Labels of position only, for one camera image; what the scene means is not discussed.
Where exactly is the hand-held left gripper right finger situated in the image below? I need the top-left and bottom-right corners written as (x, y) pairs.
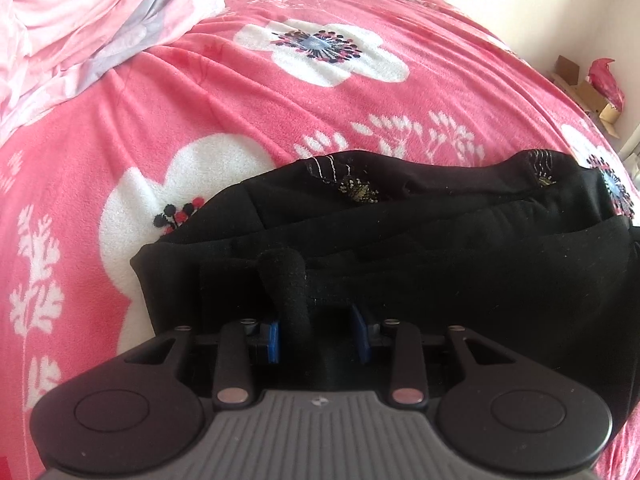
top-left (350, 305), bottom-right (521, 406)

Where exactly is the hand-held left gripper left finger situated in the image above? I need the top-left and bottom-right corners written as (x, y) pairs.
top-left (122, 317), bottom-right (281, 407)

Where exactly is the black garment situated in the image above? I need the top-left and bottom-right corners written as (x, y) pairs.
top-left (130, 149), bottom-right (640, 436)

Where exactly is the pink floral blanket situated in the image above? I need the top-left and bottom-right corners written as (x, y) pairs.
top-left (0, 0), bottom-right (640, 480)

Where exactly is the cardboard box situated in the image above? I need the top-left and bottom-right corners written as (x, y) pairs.
top-left (551, 55), bottom-right (626, 138)

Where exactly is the pink plastic bag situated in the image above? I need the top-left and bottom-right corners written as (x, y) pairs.
top-left (587, 57), bottom-right (626, 111)

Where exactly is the pale pink floral duvet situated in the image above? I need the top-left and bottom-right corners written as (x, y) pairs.
top-left (0, 0), bottom-right (226, 131)

